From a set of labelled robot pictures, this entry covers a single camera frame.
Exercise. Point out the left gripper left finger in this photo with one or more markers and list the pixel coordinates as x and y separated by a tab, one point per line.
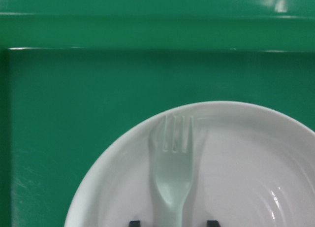
136	223

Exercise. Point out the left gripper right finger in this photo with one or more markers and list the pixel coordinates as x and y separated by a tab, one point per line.
212	223

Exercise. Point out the pale green plastic fork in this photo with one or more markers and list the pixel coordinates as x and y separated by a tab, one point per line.
172	169

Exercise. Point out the white round plate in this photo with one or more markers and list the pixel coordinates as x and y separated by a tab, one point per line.
253	167

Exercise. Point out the green plastic tray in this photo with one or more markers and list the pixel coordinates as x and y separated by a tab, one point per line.
76	74

